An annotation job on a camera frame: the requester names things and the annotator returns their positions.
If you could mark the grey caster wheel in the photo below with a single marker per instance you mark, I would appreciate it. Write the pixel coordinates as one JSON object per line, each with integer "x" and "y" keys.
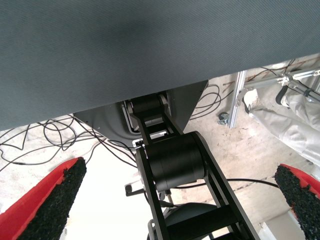
{"x": 222, "y": 118}

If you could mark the white crumpled sheet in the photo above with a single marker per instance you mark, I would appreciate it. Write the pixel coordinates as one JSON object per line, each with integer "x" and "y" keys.
{"x": 295, "y": 120}

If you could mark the aluminium bar rig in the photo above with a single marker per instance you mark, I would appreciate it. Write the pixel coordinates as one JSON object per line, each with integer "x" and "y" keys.
{"x": 300, "y": 74}

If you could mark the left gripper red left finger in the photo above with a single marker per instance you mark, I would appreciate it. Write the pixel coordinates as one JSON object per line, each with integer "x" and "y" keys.
{"x": 42, "y": 212}

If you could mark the aluminium profile leg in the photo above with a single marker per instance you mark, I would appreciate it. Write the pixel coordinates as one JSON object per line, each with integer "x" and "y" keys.
{"x": 236, "y": 100}

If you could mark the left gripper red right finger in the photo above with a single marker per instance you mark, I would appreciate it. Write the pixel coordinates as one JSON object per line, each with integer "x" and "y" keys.
{"x": 305, "y": 200}

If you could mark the grey robot base panel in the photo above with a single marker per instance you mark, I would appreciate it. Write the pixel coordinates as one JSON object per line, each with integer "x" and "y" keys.
{"x": 190, "y": 105}

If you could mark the dark table cloth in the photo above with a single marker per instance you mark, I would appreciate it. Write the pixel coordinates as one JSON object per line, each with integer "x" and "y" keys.
{"x": 125, "y": 50}

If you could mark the white box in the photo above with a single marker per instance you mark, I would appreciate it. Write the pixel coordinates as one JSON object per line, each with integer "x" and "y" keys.
{"x": 277, "y": 225}

